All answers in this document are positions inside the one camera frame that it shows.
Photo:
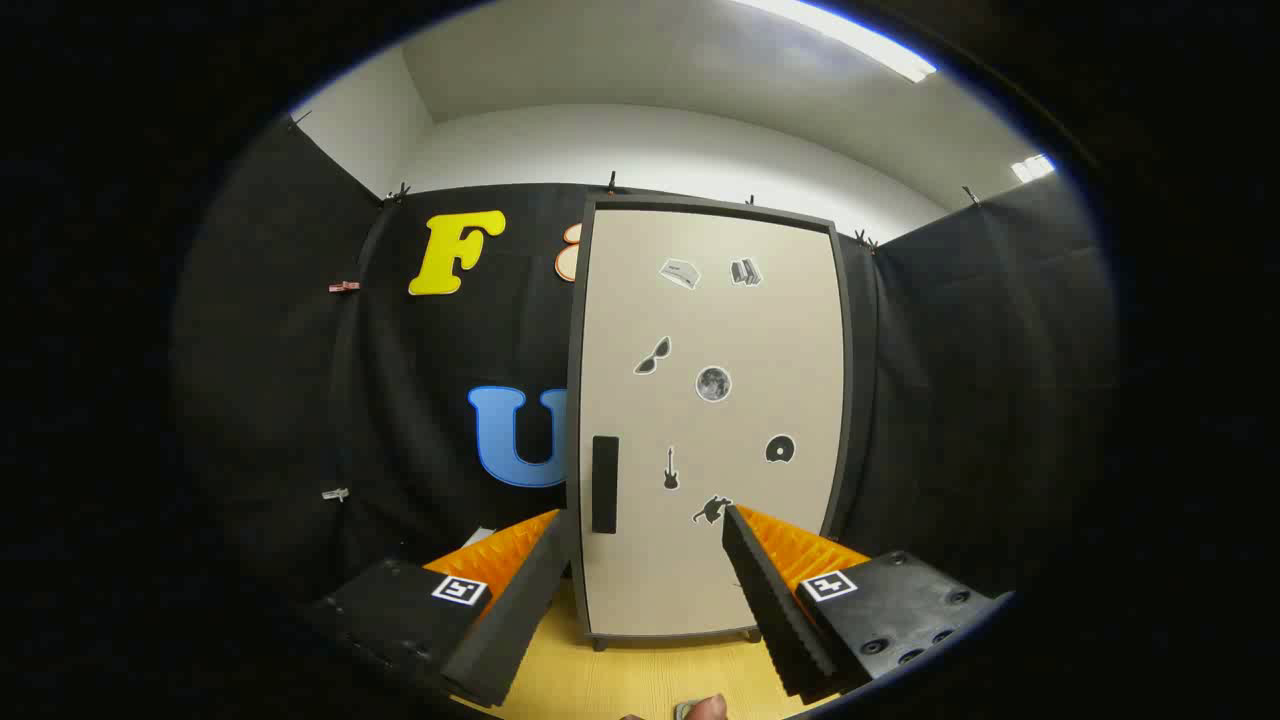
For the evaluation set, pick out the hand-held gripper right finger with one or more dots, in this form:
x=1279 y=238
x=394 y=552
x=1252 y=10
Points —
x=775 y=610

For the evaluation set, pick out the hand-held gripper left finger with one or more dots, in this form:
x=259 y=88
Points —
x=520 y=620

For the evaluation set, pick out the beige cabinet door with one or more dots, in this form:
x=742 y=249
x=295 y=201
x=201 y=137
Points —
x=750 y=350

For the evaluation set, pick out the black backdrop cloth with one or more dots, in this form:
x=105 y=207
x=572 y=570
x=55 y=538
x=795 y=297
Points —
x=950 y=400

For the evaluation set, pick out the dark grey cabinet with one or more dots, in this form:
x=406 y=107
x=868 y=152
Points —
x=700 y=206

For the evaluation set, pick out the row of black clips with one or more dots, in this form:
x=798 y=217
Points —
x=611 y=184

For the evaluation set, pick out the small ceiling light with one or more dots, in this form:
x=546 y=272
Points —
x=1032 y=168

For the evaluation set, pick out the long ceiling light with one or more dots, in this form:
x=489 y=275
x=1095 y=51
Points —
x=860 y=40

